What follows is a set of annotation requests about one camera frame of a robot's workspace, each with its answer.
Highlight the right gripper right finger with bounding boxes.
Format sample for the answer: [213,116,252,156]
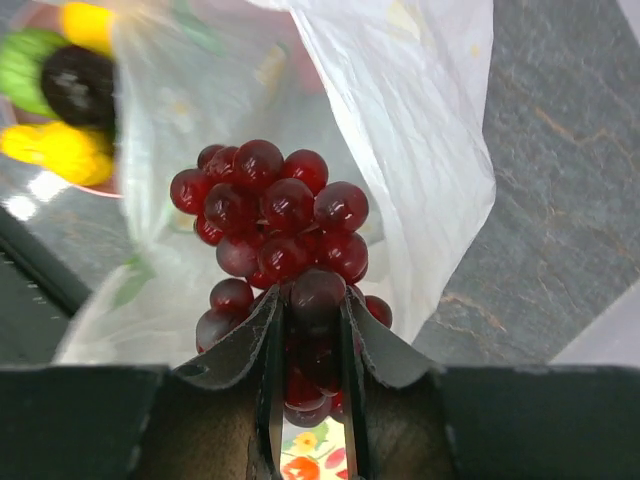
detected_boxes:
[341,293,639,479]

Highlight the orange floral cloth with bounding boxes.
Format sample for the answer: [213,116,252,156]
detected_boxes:
[280,417,349,480]

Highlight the dark red fake grapes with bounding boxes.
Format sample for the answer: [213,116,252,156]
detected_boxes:
[169,139,369,427]

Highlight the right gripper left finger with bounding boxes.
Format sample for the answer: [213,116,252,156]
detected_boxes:
[1,290,282,479]

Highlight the white plastic bag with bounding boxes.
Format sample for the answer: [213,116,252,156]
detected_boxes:
[54,1,496,366]

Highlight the pink plate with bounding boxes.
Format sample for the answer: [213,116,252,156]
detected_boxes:
[1,96,121,198]

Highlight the yellow fake lemon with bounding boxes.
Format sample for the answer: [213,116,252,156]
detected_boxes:
[59,1,114,57]

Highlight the yellow orange fake fruit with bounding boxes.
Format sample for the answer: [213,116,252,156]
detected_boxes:
[1,121,114,187]

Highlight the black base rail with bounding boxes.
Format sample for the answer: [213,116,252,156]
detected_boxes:
[1,210,91,366]

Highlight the light green fake fruit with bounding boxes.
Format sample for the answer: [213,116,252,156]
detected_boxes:
[1,28,69,118]

